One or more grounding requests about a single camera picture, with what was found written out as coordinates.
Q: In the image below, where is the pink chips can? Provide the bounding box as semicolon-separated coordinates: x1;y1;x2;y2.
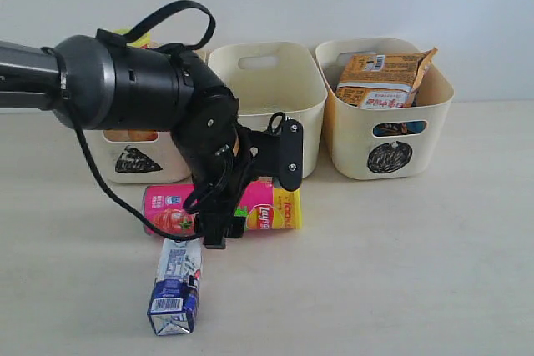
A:
142;178;302;235

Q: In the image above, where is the blue snack bag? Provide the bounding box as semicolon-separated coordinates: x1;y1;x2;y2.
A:
373;98;426;137

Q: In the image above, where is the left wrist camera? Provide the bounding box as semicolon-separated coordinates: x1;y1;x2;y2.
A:
267;112;304;192

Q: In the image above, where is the cream bin circle mark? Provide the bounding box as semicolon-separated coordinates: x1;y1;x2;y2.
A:
315;38;454;180

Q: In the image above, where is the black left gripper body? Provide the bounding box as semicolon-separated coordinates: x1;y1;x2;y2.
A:
183;123;275;249

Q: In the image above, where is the orange snack bag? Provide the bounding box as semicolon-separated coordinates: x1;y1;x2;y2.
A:
334;48;438;110

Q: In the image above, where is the yellow chips can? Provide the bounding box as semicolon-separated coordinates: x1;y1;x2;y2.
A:
103;33;159;143

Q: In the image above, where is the cream bin square mark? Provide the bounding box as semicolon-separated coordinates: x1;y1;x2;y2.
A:
208;42;327;178

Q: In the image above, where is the white blue milk carton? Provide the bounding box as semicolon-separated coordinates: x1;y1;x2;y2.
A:
147;239;202;336

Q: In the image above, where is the cream bin triangle mark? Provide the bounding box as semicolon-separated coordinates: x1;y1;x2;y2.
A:
89;41;208;184

